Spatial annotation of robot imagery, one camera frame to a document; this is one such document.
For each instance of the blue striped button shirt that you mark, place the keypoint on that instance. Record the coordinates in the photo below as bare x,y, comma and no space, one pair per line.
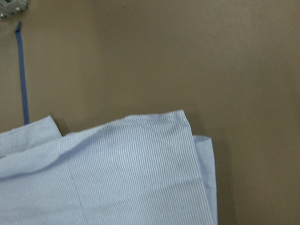
139,170

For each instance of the aluminium frame post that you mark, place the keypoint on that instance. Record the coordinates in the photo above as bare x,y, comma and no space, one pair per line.
11,7

